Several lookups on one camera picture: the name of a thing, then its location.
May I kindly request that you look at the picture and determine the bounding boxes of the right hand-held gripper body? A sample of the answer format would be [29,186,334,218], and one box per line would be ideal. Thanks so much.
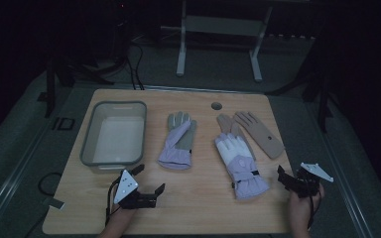
[291,162,334,199]

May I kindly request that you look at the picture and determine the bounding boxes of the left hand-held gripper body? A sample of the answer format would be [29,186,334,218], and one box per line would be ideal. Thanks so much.
[113,169,157,210]

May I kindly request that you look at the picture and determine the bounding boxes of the grey plastic basin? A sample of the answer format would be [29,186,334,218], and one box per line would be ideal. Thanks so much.
[79,100,148,174]

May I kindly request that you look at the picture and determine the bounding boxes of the lilac and white ski glove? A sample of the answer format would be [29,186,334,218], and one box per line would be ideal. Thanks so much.
[157,111,198,172]
[214,132,271,201]

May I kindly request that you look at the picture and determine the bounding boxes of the beige knit glove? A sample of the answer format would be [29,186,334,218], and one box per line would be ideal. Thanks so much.
[216,113,257,162]
[233,110,286,160]

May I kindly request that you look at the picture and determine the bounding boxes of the person's right hand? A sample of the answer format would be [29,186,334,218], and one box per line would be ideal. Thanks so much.
[289,183,325,216]

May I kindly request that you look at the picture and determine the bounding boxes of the person's left hand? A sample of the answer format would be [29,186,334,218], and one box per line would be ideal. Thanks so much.
[109,202,137,222]

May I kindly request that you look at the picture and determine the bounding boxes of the grey tape piece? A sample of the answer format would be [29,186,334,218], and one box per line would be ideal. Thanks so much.
[43,196,65,211]

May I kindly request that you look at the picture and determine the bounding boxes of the black tripod stand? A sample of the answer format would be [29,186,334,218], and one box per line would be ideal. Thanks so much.
[267,63,340,134]
[37,54,115,119]

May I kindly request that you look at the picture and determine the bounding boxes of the white metal stand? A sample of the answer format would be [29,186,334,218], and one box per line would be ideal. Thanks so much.
[160,0,274,83]

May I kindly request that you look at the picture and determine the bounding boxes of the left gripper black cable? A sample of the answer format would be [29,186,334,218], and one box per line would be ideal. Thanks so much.
[104,179,124,228]

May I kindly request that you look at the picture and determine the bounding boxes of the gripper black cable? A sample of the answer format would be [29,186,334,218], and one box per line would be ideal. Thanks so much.
[307,194,322,230]
[104,179,124,228]

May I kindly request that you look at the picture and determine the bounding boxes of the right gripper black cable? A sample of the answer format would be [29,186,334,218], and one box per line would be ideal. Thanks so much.
[307,194,322,230]

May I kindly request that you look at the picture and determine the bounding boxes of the black cable loop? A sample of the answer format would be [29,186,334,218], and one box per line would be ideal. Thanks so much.
[37,172,63,196]

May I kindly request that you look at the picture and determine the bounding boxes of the black floor bracket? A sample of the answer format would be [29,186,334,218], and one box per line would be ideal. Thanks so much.
[52,116,76,131]

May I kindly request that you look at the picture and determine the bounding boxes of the black floor cables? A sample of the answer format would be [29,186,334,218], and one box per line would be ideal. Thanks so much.
[125,42,146,91]

